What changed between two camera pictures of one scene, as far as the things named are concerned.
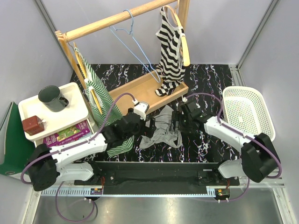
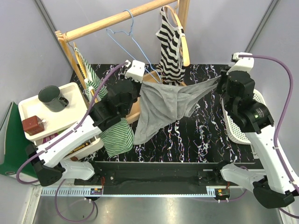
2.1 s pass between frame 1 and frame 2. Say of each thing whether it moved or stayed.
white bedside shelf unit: stayed
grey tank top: moved
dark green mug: stayed
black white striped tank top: stayed
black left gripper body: moved
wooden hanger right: stayed
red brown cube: stayed
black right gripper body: moved
